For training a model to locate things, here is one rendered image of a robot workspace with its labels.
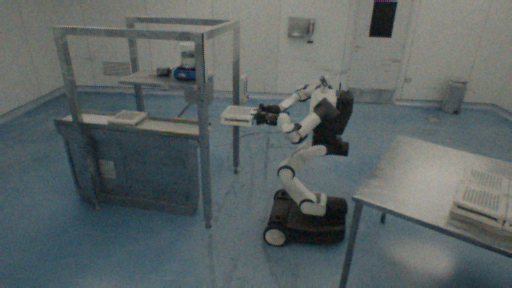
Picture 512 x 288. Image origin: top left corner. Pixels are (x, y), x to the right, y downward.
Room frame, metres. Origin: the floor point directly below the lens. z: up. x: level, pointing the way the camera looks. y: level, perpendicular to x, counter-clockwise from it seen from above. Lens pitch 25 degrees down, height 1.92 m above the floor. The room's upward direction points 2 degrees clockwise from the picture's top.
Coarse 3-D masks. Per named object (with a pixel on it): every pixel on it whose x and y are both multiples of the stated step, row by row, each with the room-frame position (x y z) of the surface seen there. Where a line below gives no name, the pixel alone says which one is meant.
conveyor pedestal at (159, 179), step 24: (72, 144) 2.60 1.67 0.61; (96, 144) 2.56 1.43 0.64; (72, 168) 2.61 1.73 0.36; (96, 168) 2.57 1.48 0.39; (120, 168) 2.52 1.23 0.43; (144, 168) 2.48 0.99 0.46; (168, 168) 2.44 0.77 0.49; (192, 168) 2.46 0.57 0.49; (120, 192) 2.53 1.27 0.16; (144, 192) 2.49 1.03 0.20; (168, 192) 2.45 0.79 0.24; (192, 192) 2.42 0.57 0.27
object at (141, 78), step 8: (144, 72) 2.64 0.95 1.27; (152, 72) 2.65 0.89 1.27; (120, 80) 2.38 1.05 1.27; (128, 80) 2.38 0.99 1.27; (136, 80) 2.39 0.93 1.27; (144, 80) 2.40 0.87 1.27; (152, 80) 2.40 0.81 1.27; (160, 80) 2.41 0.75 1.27; (168, 80) 2.41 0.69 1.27; (176, 80) 2.42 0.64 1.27; (184, 80) 2.43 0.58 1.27; (192, 80) 2.43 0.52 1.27; (176, 88) 2.30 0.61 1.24; (184, 88) 2.29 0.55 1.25; (192, 88) 2.28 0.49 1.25
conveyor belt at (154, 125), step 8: (88, 120) 2.65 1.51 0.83; (96, 120) 2.65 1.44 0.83; (104, 120) 2.66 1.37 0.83; (104, 128) 2.50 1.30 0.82; (144, 128) 2.51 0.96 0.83; (152, 128) 2.52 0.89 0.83; (160, 128) 2.52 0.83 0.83; (168, 128) 2.53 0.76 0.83; (176, 128) 2.53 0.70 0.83; (184, 128) 2.54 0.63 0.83; (192, 128) 2.54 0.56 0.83; (208, 128) 2.57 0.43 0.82; (176, 136) 2.38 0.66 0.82
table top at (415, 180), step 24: (408, 144) 2.31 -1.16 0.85; (432, 144) 2.33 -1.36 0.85; (384, 168) 1.92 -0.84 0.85; (408, 168) 1.93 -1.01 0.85; (432, 168) 1.94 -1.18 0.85; (456, 168) 1.95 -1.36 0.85; (480, 168) 1.96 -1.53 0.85; (504, 168) 1.97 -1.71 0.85; (360, 192) 1.62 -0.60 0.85; (384, 192) 1.63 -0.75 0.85; (408, 192) 1.63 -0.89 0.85; (432, 192) 1.64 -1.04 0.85; (408, 216) 1.41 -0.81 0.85; (432, 216) 1.41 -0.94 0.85; (456, 216) 1.41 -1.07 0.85; (480, 240) 1.23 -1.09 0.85; (504, 240) 1.23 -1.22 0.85
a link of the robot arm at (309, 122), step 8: (312, 112) 2.04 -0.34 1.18; (304, 120) 2.02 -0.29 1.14; (312, 120) 2.00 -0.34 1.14; (320, 120) 2.02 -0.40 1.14; (288, 128) 2.00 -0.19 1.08; (296, 128) 1.97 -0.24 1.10; (304, 128) 1.97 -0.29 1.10; (312, 128) 2.00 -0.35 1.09; (304, 136) 1.98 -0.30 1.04; (296, 144) 1.99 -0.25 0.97
